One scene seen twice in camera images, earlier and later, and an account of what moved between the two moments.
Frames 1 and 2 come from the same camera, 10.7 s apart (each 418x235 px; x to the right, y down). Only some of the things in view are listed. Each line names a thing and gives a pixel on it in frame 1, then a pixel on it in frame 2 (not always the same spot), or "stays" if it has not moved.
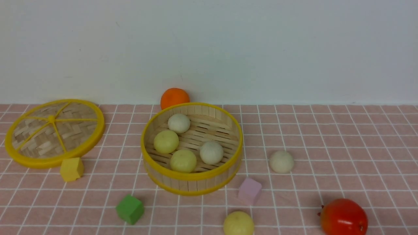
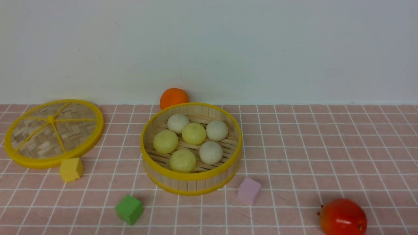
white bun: (281, 162) -> (216, 130)
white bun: (211, 152) stays
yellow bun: (166, 141) stays
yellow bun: (238, 223) -> (194, 133)
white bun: (179, 123) stays
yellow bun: (183, 161) stays
